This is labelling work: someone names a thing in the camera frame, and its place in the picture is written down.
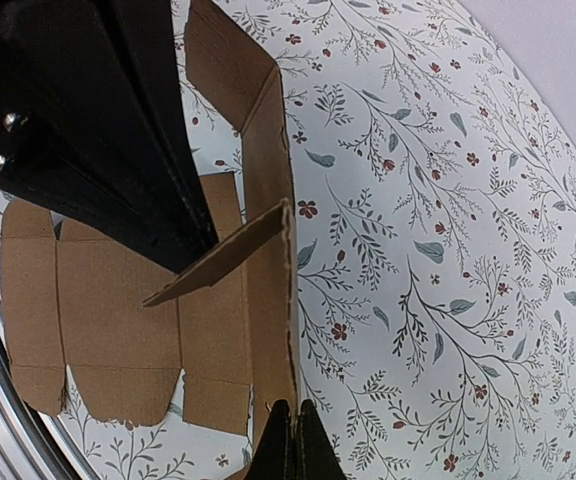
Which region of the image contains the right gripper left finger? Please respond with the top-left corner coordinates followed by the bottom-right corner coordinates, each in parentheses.
top-left (0, 1), bottom-right (217, 273)

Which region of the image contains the brown cardboard box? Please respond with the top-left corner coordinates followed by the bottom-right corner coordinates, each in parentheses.
top-left (0, 0), bottom-right (303, 480)

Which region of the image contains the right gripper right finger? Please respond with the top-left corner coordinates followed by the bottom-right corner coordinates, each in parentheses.
top-left (250, 400), bottom-right (346, 480)

